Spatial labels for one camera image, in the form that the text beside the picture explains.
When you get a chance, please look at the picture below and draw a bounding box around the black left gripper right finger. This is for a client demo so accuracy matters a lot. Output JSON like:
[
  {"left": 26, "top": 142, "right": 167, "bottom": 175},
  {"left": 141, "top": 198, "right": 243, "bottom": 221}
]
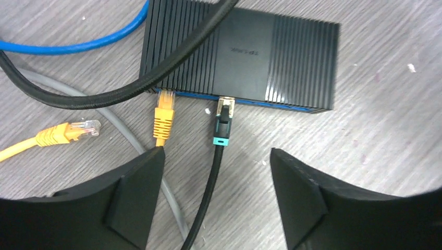
[{"left": 270, "top": 148, "right": 441, "bottom": 249}]

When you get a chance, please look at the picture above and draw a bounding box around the blue ethernet cable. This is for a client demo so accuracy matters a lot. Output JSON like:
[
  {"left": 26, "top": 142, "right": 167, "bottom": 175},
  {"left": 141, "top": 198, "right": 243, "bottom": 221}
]
[{"left": 0, "top": 0, "right": 150, "bottom": 56}]

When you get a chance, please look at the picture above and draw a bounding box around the black blue network switch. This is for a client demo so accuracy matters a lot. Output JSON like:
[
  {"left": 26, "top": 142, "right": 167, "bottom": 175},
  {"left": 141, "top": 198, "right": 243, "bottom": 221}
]
[{"left": 153, "top": 8, "right": 340, "bottom": 114}]

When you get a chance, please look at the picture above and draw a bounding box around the short black ethernet cable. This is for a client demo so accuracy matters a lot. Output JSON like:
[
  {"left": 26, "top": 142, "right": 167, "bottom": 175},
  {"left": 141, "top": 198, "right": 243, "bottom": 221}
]
[{"left": 180, "top": 96, "right": 236, "bottom": 250}]

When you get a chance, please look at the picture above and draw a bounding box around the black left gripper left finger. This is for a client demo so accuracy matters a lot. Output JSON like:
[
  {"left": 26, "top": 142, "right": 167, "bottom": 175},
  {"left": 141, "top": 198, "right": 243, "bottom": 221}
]
[{"left": 1, "top": 147, "right": 165, "bottom": 249}]

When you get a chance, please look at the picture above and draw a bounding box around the yellow ethernet cable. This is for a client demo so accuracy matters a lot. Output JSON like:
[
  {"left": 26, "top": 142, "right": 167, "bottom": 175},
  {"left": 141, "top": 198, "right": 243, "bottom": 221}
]
[{"left": 0, "top": 90, "right": 176, "bottom": 163}]

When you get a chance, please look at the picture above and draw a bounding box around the long black ethernet cable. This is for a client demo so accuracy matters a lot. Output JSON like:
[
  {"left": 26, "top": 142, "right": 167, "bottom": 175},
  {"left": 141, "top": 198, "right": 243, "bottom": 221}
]
[{"left": 0, "top": 0, "right": 241, "bottom": 111}]

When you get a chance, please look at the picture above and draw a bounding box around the grey ethernet cable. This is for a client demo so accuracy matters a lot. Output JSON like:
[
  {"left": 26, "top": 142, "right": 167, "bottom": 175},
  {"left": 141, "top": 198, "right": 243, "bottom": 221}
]
[{"left": 14, "top": 67, "right": 196, "bottom": 250}]

